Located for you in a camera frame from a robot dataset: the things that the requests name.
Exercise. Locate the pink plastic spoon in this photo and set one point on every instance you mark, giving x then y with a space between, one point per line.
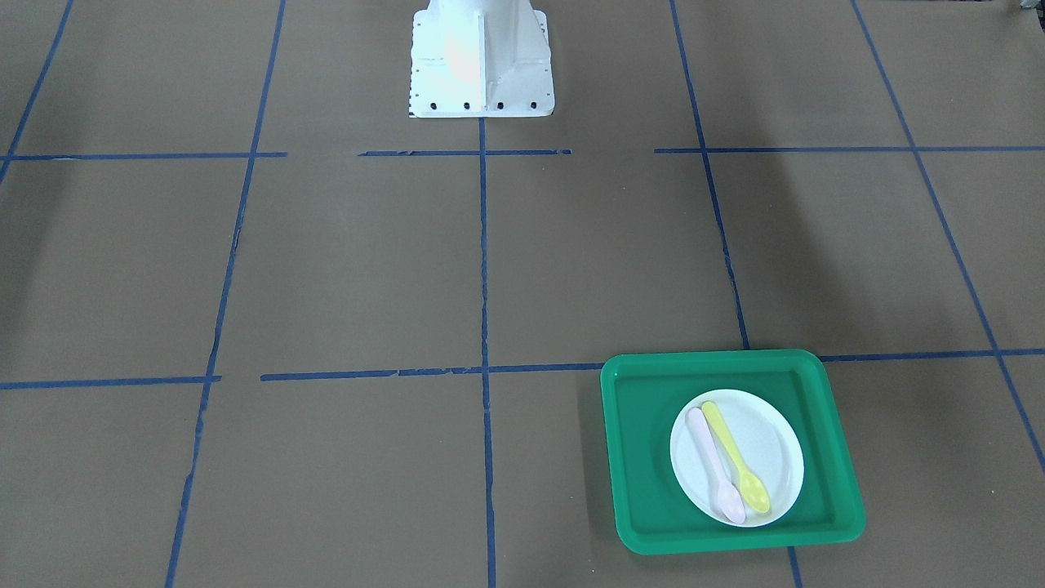
726 496

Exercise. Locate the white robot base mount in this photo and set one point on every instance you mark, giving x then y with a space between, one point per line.
480 59

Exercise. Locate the green plastic tray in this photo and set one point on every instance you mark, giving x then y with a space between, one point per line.
642 394

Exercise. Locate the yellow plastic spoon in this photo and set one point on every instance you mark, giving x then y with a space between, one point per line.
748 487

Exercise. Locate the white round plate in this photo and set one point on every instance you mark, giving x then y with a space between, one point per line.
769 446

